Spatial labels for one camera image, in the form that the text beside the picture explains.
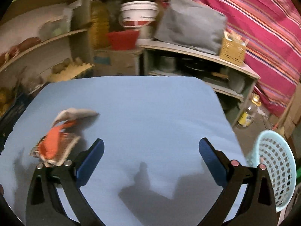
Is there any oil bottle on floor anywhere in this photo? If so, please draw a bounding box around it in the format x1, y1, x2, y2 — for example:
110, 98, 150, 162
237, 93, 261, 128

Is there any white plastic bucket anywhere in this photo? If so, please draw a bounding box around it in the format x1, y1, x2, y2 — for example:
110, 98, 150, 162
118, 1, 159, 29

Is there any clear plastic food container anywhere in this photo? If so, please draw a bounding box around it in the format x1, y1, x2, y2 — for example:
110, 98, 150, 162
38, 16, 71, 41

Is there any yellow woven box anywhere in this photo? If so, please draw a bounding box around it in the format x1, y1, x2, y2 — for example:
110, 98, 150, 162
219, 30, 249, 67

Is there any red plastic bowl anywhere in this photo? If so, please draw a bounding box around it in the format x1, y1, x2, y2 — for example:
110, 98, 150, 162
107, 30, 140, 50

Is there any white paper napkin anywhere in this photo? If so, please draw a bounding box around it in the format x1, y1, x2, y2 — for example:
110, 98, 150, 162
52, 108, 98, 127

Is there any striped red curtain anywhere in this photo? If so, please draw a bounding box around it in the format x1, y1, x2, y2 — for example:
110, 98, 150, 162
160, 0, 300, 116

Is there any light blue plastic basket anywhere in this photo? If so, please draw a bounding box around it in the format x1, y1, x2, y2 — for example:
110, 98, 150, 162
246, 130, 297, 212

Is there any cardboard box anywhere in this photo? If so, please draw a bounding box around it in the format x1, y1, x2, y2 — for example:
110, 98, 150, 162
93, 47, 143, 76

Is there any low white shelf unit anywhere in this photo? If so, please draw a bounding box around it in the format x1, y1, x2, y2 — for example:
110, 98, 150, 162
137, 39, 260, 125

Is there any light blue tablecloth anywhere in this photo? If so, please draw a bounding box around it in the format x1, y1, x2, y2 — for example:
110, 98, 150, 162
1, 76, 245, 225

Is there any wooden wall shelf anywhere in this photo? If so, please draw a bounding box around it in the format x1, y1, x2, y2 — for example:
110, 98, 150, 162
1, 0, 93, 88

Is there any yellow egg tray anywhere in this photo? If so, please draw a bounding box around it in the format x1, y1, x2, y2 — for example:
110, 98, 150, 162
47, 57, 94, 83

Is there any grey fabric cover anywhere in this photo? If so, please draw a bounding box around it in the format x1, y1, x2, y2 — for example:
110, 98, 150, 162
154, 0, 227, 55

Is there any orange snack wrapper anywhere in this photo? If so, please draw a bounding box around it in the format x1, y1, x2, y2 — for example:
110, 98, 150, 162
29, 120, 81, 167

